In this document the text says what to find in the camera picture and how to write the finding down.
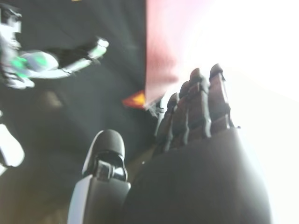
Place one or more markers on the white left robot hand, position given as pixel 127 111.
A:
pixel 198 182

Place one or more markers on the yellow box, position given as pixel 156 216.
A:
pixel 158 46

